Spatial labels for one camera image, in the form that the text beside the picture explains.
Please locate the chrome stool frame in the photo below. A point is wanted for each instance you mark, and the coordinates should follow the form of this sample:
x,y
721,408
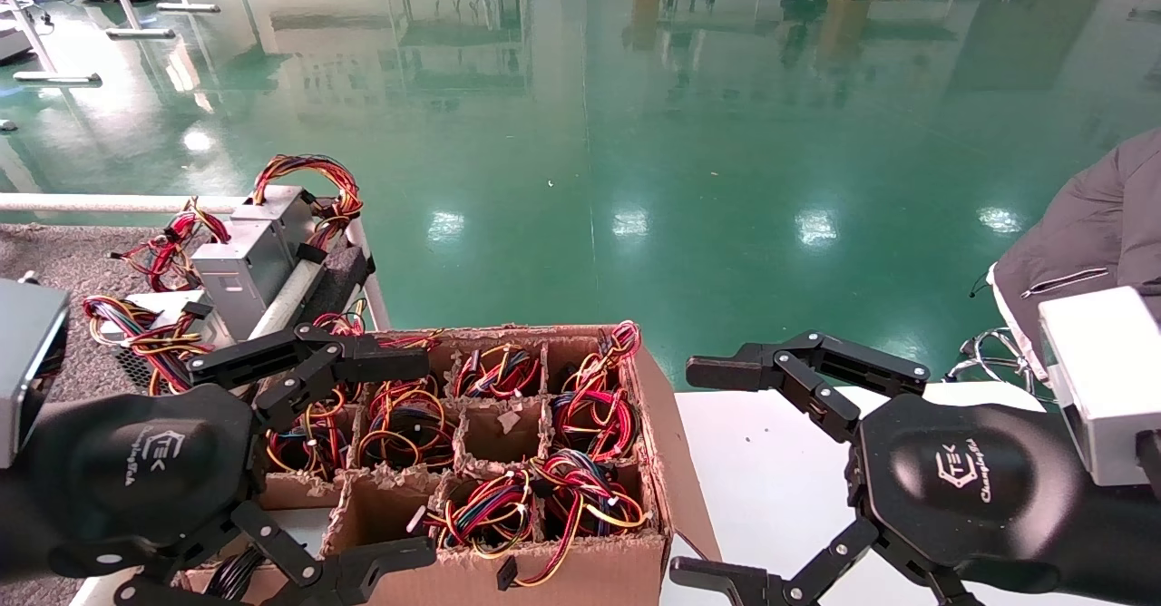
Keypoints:
x,y
980,343

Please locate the person in grey jacket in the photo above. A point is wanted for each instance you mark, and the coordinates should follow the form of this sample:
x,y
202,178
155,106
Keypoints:
x,y
1088,225

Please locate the cardboard box with dividers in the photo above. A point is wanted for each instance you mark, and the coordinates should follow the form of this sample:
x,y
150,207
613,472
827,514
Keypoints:
x,y
590,574

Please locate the short white rail tube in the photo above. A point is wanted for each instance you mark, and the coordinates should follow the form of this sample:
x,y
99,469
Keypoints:
x,y
373,288

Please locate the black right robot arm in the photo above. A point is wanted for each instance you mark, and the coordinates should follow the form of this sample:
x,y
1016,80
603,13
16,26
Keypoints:
x,y
1129,542

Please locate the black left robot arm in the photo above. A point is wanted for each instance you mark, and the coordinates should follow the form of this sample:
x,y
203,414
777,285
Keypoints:
x,y
14,533

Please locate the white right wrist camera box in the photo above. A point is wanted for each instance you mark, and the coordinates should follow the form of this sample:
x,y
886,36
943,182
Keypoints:
x,y
1102,379

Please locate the white table rail tube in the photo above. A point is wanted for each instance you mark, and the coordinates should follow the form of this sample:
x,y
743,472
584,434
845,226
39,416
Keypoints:
x,y
91,203
290,302

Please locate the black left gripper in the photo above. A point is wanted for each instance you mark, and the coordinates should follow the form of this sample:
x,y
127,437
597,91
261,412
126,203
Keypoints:
x,y
136,470

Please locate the black foam pad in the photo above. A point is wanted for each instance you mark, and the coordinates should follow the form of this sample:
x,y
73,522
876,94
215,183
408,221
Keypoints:
x,y
340,279

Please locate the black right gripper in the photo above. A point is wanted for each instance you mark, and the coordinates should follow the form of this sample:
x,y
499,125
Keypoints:
x,y
961,479

